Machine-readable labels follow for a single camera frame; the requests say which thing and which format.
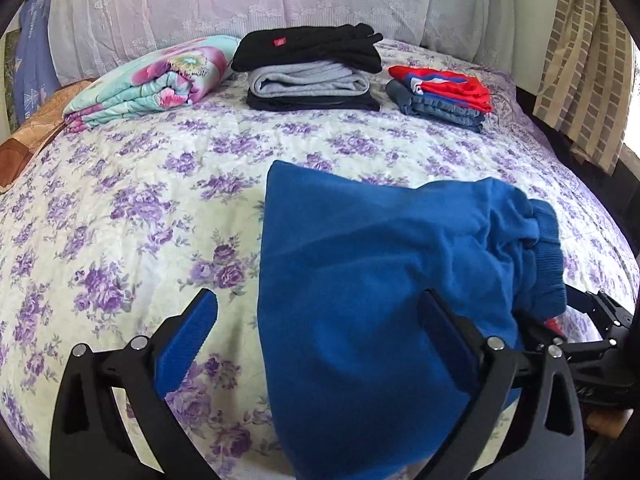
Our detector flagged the beige checkered curtain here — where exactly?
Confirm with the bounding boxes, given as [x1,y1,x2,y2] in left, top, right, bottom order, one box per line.
[534,0,634,174]

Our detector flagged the floral folded blanket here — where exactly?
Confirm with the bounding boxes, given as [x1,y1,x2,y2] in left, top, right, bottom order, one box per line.
[63,35,240,132]

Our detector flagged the red blue folded garment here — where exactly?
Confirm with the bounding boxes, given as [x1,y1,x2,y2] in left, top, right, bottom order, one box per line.
[387,65,492,113]

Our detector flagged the dark navy folded pants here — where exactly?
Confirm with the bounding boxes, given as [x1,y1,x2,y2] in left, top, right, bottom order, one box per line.
[246,91,380,112]

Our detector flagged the purple floral bedsheet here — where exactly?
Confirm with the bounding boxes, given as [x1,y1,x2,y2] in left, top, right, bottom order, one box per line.
[1,39,639,479]

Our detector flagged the grey folded pants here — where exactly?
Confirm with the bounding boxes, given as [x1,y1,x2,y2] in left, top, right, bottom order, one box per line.
[248,61,370,99]

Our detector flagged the black folded pants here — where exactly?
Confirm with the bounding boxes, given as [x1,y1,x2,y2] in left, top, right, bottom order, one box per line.
[232,23,383,74]

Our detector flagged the lavender lace headboard cover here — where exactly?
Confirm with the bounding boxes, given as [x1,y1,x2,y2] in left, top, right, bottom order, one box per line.
[49,0,515,84]

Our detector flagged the red and blue pants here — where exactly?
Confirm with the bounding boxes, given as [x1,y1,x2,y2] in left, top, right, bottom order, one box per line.
[257,162,566,479]

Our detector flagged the blue patterned pillow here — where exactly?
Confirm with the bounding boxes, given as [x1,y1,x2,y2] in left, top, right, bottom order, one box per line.
[13,0,61,125]

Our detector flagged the folded blue jeans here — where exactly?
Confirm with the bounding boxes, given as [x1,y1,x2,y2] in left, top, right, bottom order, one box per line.
[385,79,485,133]

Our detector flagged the brown pillow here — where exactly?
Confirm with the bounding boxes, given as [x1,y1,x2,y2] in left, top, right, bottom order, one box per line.
[0,79,93,194]

